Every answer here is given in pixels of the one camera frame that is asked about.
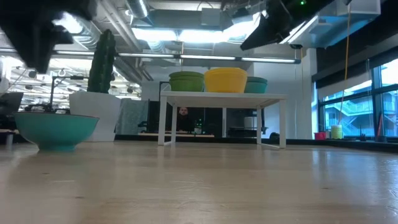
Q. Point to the green cactus plant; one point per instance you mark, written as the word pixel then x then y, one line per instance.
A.
pixel 102 62

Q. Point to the long ceiling light bar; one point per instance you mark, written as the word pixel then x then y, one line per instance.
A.
pixel 205 58

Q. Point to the person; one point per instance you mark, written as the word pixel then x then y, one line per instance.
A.
pixel 185 119

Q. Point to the black pipe stand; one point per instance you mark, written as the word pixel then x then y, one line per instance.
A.
pixel 163 82

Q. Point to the red cup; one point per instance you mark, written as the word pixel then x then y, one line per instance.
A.
pixel 319 136

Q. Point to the grey ceiling equipment box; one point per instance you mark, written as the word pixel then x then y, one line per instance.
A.
pixel 211 17

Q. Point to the dark dome camera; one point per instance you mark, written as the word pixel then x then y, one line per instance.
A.
pixel 295 46

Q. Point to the silver spiral duct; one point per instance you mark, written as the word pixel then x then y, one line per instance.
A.
pixel 87 34

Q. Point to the white perforated shelf rack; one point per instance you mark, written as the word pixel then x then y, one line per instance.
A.
pixel 217 99

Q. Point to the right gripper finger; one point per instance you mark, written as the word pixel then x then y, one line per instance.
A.
pixel 242 6
pixel 267 34

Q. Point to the black lamp stand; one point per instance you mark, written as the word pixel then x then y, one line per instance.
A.
pixel 62 77

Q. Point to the dark background monitor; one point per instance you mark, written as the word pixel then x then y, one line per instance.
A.
pixel 11 109

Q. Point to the grey draped cloth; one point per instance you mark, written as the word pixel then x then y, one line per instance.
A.
pixel 132 116

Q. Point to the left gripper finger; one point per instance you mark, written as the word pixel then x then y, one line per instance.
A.
pixel 43 49

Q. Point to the lime green container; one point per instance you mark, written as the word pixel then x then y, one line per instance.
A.
pixel 336 132

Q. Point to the white hexagonal plant pot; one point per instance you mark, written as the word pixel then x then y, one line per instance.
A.
pixel 99 109

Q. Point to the black aluminium frame rail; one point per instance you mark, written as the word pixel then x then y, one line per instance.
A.
pixel 342 144
pixel 136 137

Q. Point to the large white ceiling box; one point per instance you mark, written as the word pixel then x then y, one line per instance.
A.
pixel 342 21

